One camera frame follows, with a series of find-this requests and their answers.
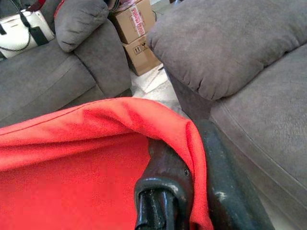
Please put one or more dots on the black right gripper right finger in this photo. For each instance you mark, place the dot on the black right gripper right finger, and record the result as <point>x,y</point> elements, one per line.
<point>227,187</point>

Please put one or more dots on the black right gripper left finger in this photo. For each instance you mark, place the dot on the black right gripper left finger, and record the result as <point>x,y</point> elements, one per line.
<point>165,182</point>

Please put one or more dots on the red pillow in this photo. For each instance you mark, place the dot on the red pillow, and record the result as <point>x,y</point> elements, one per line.
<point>84,167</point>

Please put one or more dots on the grey fabric sofa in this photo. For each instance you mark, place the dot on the grey fabric sofa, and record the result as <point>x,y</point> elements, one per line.
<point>227,60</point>
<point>48,79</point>

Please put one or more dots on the cardboard box with black prints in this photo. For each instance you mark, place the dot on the cardboard box with black prints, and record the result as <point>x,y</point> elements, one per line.
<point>141,57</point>

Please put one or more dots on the cardboard box with red tape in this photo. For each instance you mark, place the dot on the cardboard box with red tape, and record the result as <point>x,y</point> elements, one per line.
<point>130,24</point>

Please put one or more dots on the black handbag tag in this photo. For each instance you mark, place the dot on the black handbag tag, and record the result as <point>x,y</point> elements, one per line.
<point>39,36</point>

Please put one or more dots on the white handbag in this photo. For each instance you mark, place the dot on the white handbag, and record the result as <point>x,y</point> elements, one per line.
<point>14,36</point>

